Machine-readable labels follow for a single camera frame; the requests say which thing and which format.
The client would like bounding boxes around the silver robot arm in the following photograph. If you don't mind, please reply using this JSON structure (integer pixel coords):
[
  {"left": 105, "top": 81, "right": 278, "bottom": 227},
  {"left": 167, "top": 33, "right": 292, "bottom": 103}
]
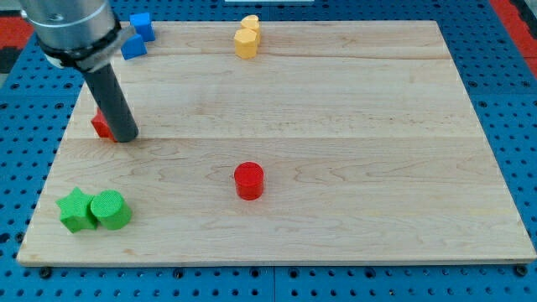
[{"left": 20, "top": 0, "right": 136, "bottom": 72}]

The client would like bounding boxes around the red cylinder block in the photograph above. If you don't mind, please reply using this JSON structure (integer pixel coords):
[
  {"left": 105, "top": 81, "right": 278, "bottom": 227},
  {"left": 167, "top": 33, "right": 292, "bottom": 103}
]
[{"left": 233, "top": 162, "right": 264, "bottom": 200}]

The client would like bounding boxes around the wooden board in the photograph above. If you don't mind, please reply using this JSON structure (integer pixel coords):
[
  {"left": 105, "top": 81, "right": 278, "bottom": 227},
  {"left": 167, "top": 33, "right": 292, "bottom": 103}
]
[{"left": 18, "top": 21, "right": 536, "bottom": 268}]

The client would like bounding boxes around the yellow hexagon block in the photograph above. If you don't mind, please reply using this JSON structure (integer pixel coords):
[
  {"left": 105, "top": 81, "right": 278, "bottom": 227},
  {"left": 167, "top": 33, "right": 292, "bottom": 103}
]
[{"left": 233, "top": 29, "right": 258, "bottom": 60}]

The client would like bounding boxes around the yellow heart block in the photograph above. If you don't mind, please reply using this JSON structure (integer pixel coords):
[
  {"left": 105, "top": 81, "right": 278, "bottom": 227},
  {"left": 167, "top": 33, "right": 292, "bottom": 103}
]
[{"left": 240, "top": 14, "right": 261, "bottom": 44}]

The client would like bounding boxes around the red block behind rod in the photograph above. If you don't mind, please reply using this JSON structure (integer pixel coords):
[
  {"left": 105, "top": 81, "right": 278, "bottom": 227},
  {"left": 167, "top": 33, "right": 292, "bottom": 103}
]
[{"left": 91, "top": 108, "right": 117, "bottom": 143}]

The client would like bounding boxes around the green cylinder block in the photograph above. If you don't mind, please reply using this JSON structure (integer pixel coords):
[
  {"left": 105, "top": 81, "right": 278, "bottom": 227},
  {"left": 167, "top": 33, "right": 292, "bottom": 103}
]
[{"left": 90, "top": 190, "right": 132, "bottom": 231}]

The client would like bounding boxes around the blue block lower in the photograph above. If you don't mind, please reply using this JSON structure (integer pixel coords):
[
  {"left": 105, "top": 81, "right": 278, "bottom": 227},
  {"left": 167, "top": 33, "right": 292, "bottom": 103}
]
[{"left": 121, "top": 34, "right": 147, "bottom": 60}]

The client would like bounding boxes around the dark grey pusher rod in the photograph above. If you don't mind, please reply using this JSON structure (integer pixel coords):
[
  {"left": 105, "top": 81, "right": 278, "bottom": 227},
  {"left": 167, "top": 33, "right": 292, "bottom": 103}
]
[{"left": 82, "top": 64, "right": 138, "bottom": 143}]

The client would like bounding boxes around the blue cube block upper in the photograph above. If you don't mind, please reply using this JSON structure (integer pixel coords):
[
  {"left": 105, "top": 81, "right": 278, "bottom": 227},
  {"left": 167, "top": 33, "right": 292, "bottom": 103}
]
[{"left": 129, "top": 12, "right": 155, "bottom": 42}]

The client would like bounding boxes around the green star block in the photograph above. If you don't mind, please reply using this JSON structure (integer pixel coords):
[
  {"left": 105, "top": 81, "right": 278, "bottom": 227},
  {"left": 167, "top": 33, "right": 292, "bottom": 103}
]
[{"left": 55, "top": 187, "right": 97, "bottom": 233}]

